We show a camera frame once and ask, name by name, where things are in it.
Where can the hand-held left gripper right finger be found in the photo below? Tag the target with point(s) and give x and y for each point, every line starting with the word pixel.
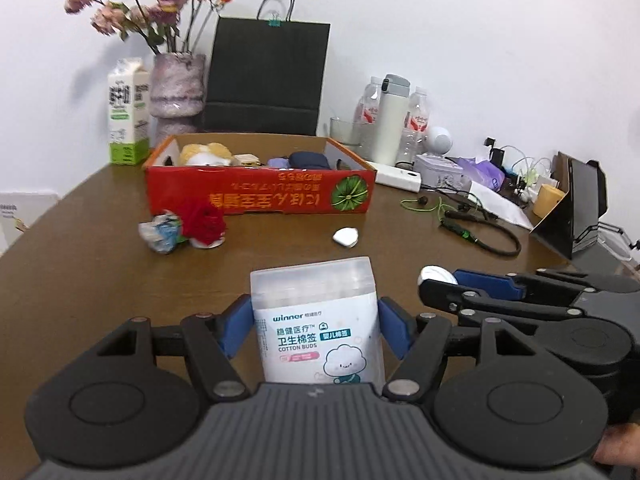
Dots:
pixel 395 330

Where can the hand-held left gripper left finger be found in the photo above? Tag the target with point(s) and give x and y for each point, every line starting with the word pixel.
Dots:
pixel 235 330

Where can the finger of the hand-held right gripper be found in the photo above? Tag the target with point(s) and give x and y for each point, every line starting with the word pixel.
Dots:
pixel 487 282
pixel 480 302

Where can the white round bottle cap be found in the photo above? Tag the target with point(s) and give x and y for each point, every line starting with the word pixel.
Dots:
pixel 435 274

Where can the clear cotton swab box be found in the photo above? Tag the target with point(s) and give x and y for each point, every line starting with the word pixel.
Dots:
pixel 310 320

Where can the red rose ornament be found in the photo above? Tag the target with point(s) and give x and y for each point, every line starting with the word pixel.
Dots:
pixel 202 222

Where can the red cardboard box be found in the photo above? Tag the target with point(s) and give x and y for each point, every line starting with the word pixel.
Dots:
pixel 250 195

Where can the purple fabric pouch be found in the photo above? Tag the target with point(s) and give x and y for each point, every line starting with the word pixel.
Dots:
pixel 279 162

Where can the yellow and white plush toy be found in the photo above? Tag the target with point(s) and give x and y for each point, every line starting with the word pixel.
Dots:
pixel 205 155

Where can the navy zip case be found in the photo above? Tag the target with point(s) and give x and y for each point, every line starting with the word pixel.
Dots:
pixel 310 160

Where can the wooden desktop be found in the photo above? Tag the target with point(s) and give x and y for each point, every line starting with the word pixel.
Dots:
pixel 100 285

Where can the person's right hand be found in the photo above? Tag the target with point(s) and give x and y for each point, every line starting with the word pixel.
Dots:
pixel 620 445

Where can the black neckband earphones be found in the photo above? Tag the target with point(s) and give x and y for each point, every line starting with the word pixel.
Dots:
pixel 467 234

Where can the white paper sheet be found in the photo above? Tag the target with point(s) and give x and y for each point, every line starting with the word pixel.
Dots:
pixel 500 205

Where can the yellow cup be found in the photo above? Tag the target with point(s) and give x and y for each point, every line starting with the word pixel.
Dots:
pixel 547 201

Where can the small white case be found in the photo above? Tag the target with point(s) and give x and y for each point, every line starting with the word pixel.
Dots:
pixel 346 236

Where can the purple plastic bag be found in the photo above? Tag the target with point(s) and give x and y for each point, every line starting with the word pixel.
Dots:
pixel 482 172

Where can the white tin box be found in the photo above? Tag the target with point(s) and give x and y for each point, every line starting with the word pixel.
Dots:
pixel 440 172

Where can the black tablet with stand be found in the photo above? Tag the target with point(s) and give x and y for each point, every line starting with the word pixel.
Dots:
pixel 582 200

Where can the black clip stand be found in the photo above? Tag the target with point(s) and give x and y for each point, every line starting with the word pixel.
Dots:
pixel 495 152

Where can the white power bank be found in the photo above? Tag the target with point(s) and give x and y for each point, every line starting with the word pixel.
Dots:
pixel 397 176

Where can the white round speaker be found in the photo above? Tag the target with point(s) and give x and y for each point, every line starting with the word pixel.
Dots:
pixel 440 140

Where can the white thermos bottle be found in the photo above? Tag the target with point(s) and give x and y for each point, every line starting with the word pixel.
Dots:
pixel 390 120

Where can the clear glass cup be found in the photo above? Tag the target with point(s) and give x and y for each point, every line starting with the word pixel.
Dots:
pixel 345 132

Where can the green and white milk carton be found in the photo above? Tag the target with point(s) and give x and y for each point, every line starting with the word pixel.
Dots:
pixel 127 110

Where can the black paper bag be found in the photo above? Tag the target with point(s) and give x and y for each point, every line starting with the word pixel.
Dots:
pixel 265 70

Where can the green binder clip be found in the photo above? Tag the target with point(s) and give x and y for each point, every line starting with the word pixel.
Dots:
pixel 275 22

